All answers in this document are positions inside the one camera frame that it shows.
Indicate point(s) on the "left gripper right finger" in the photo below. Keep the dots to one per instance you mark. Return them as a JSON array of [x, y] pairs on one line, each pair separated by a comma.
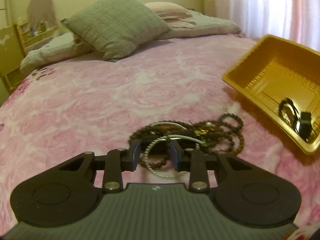
[[190, 160]]

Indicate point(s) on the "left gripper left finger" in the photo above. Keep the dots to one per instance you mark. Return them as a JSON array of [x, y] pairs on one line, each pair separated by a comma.
[[116, 162]]

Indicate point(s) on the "black wrist watch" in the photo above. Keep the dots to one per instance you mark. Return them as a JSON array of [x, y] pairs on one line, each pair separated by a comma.
[[300, 122]]

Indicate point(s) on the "yellow plastic tray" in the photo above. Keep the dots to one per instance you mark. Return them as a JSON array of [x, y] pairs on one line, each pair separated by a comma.
[[275, 69]]

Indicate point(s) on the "pink floral bed blanket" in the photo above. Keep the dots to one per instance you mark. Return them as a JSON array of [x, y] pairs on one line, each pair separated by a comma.
[[88, 104]]

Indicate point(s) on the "grey folded quilt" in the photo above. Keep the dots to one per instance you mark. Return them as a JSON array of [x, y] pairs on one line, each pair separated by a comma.
[[65, 46]]

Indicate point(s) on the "grey checked cushion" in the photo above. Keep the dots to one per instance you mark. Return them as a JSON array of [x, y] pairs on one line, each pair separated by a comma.
[[116, 28]]

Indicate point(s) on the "folded pink towels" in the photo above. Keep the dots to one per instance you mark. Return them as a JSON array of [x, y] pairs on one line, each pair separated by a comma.
[[173, 14]]

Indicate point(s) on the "cream shelf with items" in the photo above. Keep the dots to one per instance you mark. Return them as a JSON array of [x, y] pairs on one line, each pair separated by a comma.
[[31, 39]]

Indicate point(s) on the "cream wooden chair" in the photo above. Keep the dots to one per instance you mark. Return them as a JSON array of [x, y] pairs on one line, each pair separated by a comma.
[[11, 56]]

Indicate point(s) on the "covered standing fan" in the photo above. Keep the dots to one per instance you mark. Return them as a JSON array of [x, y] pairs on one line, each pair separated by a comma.
[[41, 11]]

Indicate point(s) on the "white pink curtain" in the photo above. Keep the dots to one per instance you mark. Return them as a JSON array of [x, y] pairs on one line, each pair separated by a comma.
[[295, 20]]

